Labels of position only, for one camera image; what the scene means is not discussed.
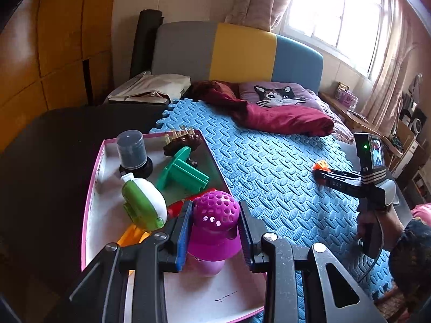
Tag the brown wooden toy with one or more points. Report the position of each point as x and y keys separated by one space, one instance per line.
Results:
x=176 y=140

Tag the clear cup black base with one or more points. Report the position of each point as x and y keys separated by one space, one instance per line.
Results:
x=133 y=156

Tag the blue foam puzzle mat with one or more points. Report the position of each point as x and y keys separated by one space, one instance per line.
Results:
x=273 y=174

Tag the dark red blanket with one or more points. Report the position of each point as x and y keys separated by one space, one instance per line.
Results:
x=290 y=118

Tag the yellow plastic toy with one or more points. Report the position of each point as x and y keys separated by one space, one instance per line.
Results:
x=133 y=235

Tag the pink curtain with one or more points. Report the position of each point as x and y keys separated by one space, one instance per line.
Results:
x=373 y=36

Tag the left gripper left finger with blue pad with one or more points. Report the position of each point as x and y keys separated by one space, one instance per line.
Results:
x=163 y=252

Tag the cat print purple pillow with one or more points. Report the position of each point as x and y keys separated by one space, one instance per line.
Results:
x=278 y=94

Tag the magenta perforated head figure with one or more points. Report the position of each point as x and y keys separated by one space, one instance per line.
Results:
x=214 y=235

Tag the pink striped duvet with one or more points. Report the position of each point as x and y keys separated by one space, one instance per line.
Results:
x=340 y=130

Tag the green white plastic toy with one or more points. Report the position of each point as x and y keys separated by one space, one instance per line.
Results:
x=144 y=204

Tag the pink rimmed white tray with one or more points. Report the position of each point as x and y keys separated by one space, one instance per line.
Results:
x=166 y=276

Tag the wooden side table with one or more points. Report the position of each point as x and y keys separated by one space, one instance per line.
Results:
x=356 y=124

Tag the black round speaker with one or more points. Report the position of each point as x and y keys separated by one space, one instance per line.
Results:
x=411 y=115

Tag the pink box on table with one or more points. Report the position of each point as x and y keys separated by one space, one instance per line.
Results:
x=345 y=96

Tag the wooden wardrobe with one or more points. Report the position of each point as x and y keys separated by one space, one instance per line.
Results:
x=54 y=54

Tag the black rolled mat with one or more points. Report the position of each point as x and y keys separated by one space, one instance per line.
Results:
x=144 y=41

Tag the beige cloth bag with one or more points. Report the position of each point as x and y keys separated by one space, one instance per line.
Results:
x=147 y=88

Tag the black camera with screen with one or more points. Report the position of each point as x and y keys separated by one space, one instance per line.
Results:
x=370 y=153

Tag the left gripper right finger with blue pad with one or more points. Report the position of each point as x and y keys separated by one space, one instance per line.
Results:
x=265 y=252

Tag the person's right hand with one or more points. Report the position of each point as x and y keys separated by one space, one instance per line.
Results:
x=390 y=224

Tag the grey yellow blue headboard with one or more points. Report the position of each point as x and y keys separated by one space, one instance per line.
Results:
x=231 y=53

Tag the green plastic spool toy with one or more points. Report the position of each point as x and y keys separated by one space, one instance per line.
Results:
x=179 y=171

